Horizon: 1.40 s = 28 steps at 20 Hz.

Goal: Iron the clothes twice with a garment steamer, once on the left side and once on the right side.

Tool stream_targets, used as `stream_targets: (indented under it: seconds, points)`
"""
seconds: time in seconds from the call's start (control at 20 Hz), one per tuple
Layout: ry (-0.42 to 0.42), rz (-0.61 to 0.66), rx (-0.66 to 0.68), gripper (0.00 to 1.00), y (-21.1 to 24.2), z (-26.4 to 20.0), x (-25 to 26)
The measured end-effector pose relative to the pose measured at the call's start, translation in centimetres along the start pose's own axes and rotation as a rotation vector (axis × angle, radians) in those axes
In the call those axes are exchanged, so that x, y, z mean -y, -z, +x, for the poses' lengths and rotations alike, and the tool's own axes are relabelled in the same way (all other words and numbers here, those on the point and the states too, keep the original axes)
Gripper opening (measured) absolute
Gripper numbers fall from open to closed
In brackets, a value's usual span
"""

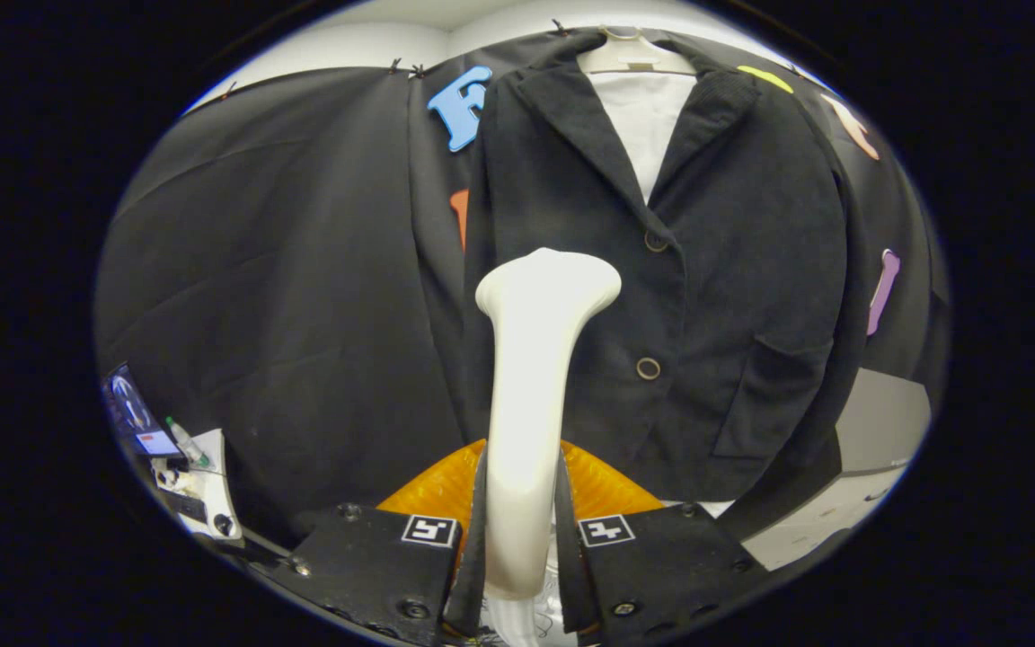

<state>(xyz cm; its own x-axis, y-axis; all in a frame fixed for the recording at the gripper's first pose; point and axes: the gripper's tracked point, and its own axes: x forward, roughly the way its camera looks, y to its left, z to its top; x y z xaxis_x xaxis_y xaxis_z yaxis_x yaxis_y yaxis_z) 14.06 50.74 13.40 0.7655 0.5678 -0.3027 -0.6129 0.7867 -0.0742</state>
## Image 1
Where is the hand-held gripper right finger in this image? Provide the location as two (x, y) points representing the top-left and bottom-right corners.
(556, 440), (765, 647)

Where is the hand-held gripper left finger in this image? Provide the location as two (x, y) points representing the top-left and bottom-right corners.
(268, 439), (488, 647)

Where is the white garment steamer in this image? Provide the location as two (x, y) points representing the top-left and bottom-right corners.
(474, 248), (623, 647)

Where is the black suit jacket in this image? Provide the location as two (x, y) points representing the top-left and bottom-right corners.
(462, 30), (873, 518)

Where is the grey cabinet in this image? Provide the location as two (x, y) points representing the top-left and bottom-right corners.
(742, 367), (932, 572)

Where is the black backdrop cloth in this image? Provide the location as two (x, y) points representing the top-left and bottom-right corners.
(93, 18), (950, 549)

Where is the dark tablet screen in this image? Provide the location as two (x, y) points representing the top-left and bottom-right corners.
(102, 362), (184, 461)

